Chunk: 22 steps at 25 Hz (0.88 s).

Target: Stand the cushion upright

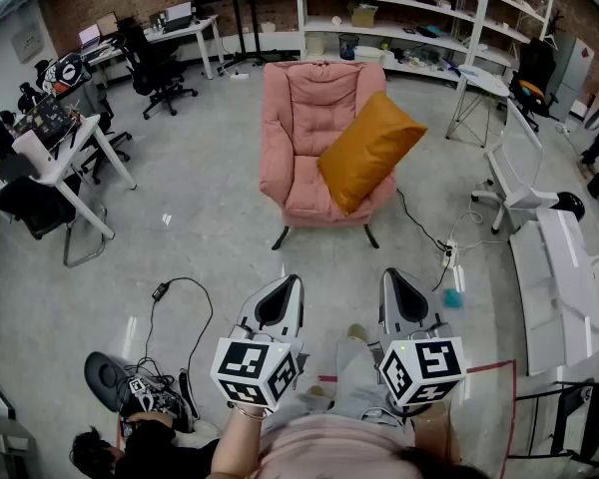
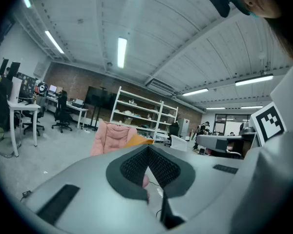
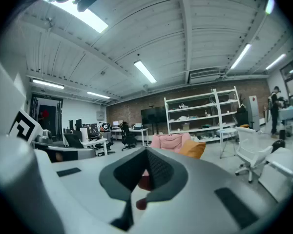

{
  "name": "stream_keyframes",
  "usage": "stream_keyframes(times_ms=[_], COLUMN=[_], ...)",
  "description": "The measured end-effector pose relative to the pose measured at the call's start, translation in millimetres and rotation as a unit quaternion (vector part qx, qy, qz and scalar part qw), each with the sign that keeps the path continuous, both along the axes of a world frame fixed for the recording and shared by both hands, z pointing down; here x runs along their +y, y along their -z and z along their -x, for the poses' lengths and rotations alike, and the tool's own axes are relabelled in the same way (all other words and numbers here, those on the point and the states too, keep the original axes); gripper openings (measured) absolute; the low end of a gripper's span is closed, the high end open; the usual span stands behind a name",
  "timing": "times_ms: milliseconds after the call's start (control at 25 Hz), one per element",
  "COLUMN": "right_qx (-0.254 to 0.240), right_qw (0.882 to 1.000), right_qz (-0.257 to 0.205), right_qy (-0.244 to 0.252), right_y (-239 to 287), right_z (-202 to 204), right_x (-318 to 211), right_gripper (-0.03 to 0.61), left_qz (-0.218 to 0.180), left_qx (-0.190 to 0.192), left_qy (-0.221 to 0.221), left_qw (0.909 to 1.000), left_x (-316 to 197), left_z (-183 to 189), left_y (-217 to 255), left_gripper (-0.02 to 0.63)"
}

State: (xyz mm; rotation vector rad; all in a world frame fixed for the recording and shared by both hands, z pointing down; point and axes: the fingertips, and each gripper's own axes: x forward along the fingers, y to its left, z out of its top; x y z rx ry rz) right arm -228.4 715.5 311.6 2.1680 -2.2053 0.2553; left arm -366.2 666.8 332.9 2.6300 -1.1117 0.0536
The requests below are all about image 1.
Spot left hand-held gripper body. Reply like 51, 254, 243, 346
209, 321, 311, 414

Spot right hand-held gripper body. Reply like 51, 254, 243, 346
377, 324, 468, 418

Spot orange cushion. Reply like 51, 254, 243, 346
317, 90, 429, 218

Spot person's left forearm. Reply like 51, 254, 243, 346
210, 400, 272, 479

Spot person's right forearm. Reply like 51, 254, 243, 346
409, 400, 461, 468

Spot person's legs in grey trousers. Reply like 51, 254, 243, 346
267, 335, 415, 426

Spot person's torso in pink shirt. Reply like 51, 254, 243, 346
252, 413, 420, 479

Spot white curved counter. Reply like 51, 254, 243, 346
508, 207, 599, 376

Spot black tagged device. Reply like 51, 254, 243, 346
83, 350, 201, 434

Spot black round stool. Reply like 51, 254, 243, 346
556, 191, 586, 223

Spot white mesh office chair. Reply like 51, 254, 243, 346
471, 100, 560, 234

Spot pink padded armchair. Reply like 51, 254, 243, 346
258, 60, 398, 252

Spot round white side table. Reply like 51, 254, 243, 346
446, 65, 510, 148

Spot black sled base chair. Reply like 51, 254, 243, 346
0, 175, 109, 268

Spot white cluttered desk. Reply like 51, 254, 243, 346
0, 114, 139, 241

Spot grey back office chair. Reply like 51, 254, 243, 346
54, 75, 134, 185

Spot tall white bin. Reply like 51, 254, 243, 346
353, 45, 383, 65

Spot black chair with orange pad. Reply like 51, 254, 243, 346
508, 37, 560, 132

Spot cream waste bin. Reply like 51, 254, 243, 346
304, 32, 328, 59

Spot black high-back office chair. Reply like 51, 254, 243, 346
117, 17, 200, 121

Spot white cabinet with red mark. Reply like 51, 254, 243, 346
548, 32, 595, 122

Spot white shelving unit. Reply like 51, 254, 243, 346
294, 0, 558, 94

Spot sticker covered laptop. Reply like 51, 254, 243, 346
12, 95, 76, 139

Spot white office desk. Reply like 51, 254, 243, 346
142, 15, 227, 80
82, 42, 131, 89

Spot open cardboard box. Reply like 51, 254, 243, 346
348, 3, 379, 29

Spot cartoon print chair cover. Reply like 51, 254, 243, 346
42, 52, 94, 99

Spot open grey laptop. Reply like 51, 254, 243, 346
162, 1, 194, 34

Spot laptop with pink screen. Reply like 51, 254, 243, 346
78, 23, 104, 52

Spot thin gold bracelet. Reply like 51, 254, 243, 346
231, 400, 270, 422

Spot white floor cable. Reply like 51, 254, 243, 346
446, 177, 513, 256

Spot black floor cable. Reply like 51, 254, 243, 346
395, 187, 453, 256

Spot black wire waste basket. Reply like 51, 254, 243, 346
337, 33, 360, 62

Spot white wall panel box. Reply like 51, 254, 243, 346
10, 22, 44, 64

